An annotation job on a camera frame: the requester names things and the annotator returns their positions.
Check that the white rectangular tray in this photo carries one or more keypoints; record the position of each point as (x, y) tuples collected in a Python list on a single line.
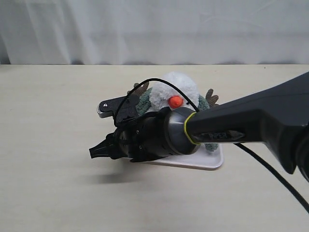
[(200, 160)]

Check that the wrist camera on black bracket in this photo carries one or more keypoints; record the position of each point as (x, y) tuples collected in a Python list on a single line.
[(120, 109)]

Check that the white plush snowman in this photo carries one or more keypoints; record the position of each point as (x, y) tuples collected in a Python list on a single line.
[(177, 79)]

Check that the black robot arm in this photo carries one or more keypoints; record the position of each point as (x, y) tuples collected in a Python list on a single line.
[(277, 117)]

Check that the white backdrop curtain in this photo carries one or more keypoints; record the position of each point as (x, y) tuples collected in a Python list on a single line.
[(158, 32)]

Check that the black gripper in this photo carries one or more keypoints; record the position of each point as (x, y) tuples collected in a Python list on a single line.
[(140, 139)]

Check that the green fuzzy scarf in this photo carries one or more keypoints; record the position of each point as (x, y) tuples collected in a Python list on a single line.
[(160, 96)]

